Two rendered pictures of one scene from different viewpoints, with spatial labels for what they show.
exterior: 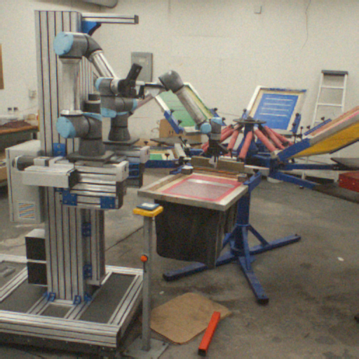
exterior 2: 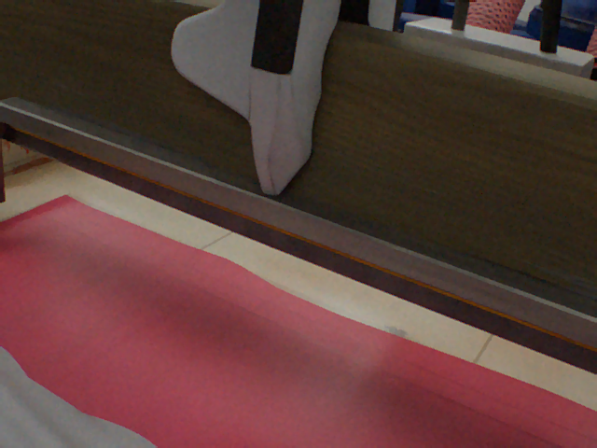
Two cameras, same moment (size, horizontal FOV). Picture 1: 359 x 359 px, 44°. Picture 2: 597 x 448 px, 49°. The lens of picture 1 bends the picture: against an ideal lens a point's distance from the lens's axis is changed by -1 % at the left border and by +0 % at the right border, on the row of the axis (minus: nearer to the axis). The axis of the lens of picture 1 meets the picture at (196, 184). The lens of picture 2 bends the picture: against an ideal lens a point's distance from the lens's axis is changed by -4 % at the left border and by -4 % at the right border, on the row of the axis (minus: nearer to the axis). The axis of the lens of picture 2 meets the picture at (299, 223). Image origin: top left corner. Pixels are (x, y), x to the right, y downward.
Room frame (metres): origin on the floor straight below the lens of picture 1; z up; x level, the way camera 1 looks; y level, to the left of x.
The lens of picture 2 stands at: (2.90, -0.17, 1.15)
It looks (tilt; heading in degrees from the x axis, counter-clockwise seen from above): 26 degrees down; 6
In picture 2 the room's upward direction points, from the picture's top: 7 degrees clockwise
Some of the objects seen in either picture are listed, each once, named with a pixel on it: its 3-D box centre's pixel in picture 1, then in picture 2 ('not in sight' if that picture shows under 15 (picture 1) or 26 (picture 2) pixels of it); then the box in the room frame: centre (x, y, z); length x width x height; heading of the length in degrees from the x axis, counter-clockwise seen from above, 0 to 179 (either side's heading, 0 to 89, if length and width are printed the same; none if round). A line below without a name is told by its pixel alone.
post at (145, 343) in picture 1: (146, 281); not in sight; (2.44, 0.27, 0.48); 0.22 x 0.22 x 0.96; 68
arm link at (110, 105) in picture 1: (111, 105); not in sight; (2.21, 0.44, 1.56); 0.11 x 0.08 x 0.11; 147
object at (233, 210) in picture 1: (227, 225); not in sight; (2.79, -0.22, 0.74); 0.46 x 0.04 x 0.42; 158
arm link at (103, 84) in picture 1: (107, 85); not in sight; (2.20, 0.45, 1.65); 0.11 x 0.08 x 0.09; 57
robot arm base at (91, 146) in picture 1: (92, 144); not in sight; (2.45, 0.60, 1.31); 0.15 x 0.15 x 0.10
